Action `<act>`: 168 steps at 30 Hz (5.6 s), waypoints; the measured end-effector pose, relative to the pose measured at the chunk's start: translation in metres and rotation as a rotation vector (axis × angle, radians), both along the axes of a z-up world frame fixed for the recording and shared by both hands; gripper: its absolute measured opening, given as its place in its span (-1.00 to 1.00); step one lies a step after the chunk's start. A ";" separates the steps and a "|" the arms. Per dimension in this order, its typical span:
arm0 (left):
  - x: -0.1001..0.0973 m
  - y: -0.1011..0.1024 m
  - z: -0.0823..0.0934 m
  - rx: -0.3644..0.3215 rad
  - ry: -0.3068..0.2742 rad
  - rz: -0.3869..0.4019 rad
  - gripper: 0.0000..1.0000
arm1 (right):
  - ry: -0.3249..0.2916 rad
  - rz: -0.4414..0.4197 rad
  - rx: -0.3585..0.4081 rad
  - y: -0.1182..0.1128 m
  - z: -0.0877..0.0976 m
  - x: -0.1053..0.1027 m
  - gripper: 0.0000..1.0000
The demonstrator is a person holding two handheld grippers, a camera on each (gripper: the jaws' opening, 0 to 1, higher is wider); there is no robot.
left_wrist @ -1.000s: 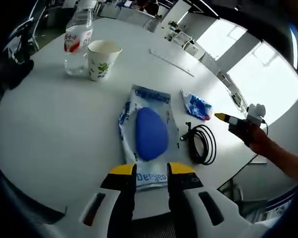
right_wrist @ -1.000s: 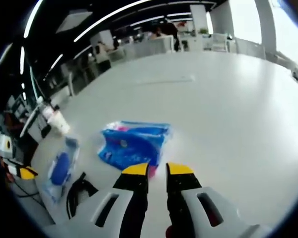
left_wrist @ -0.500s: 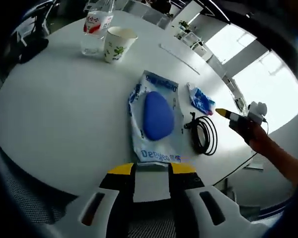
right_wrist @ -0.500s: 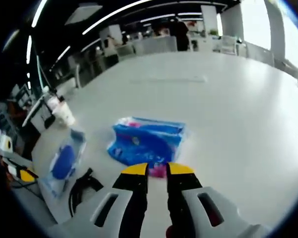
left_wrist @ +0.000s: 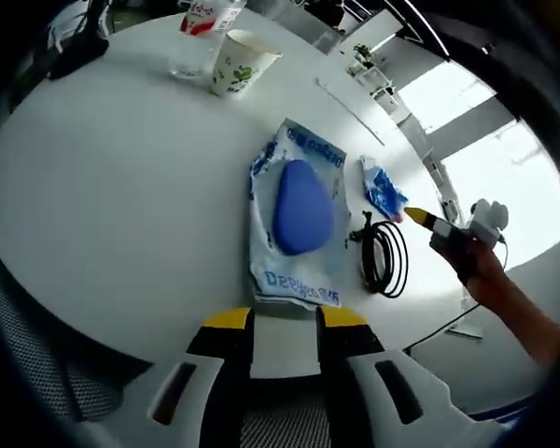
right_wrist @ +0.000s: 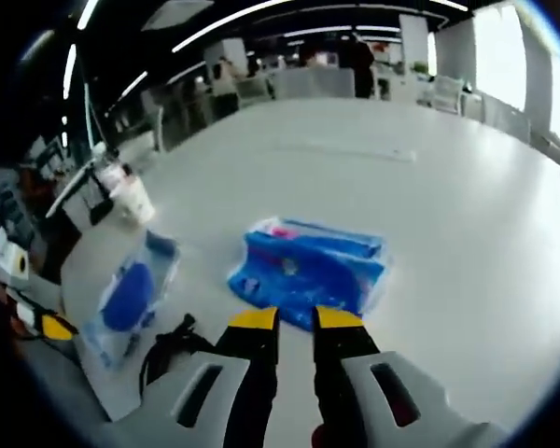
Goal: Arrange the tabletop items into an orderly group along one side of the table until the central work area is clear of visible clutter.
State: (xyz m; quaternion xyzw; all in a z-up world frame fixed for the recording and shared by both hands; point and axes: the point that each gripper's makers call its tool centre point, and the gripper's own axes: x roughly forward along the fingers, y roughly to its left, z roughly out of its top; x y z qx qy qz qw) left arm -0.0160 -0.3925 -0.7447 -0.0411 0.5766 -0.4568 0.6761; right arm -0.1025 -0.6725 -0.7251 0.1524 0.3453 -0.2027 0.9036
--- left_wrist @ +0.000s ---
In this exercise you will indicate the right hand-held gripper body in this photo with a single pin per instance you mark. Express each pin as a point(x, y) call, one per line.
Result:
point(487, 219)

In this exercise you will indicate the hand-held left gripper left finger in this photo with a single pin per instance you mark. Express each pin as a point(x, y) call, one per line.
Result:
point(224, 345)

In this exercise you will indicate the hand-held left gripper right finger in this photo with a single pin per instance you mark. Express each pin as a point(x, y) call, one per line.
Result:
point(350, 340)

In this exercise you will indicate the small blue wrapper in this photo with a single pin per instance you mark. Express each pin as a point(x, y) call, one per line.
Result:
point(382, 189)

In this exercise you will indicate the white blue plastic bag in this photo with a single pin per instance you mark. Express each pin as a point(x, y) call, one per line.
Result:
point(298, 280)

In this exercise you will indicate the blue oval pad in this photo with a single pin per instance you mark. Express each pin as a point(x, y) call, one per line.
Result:
point(301, 210)

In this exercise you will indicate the white paper cup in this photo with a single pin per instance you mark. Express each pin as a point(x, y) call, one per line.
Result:
point(242, 65)

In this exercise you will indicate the clear plastic water bottle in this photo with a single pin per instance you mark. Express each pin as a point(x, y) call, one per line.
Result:
point(200, 46)

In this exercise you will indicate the person's right hand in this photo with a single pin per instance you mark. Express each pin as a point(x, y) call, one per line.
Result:
point(483, 273)

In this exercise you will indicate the wide bright window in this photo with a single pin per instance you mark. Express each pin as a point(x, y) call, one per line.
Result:
point(508, 186)

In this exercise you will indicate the narrow bright window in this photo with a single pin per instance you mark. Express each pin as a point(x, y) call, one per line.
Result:
point(443, 93)

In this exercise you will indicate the dark mesh office chair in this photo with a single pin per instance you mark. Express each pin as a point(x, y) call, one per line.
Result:
point(51, 364)

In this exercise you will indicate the green potted plant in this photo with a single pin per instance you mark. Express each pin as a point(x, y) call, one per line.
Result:
point(363, 52)

